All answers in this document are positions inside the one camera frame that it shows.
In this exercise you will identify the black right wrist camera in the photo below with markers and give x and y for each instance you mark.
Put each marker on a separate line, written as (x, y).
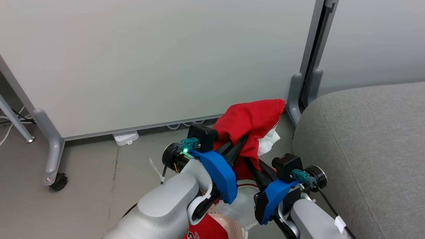
(287, 166)

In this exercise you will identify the black caster wheel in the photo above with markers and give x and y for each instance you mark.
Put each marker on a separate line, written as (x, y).
(59, 182)

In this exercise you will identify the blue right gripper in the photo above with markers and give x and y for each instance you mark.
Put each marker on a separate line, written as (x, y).
(272, 199)

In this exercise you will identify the red and white garment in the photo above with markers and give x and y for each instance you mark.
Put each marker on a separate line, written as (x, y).
(249, 119)

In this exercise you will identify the grey fabric sofa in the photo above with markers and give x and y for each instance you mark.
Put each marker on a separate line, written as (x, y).
(365, 149)

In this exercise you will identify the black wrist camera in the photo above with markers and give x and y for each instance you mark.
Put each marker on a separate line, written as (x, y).
(287, 166)
(202, 136)

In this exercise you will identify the red jersey with number print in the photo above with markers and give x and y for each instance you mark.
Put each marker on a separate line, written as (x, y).
(206, 229)

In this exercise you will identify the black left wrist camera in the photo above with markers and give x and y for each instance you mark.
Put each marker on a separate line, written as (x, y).
(202, 136)

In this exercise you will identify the grey metal table leg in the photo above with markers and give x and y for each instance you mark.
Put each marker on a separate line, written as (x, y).
(15, 119)

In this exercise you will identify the wide white partition, grey frame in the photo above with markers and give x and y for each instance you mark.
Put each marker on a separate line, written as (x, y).
(149, 59)

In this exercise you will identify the narrow white partition, grey frame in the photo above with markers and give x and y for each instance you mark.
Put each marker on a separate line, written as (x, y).
(375, 39)

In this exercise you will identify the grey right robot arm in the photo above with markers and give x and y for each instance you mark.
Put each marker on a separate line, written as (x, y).
(312, 219)

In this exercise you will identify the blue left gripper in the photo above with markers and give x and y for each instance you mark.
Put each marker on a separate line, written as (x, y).
(219, 176)

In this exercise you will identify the small white power adapter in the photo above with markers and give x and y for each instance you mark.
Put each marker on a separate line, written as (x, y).
(126, 137)

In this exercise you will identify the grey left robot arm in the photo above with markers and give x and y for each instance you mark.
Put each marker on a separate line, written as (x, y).
(166, 205)

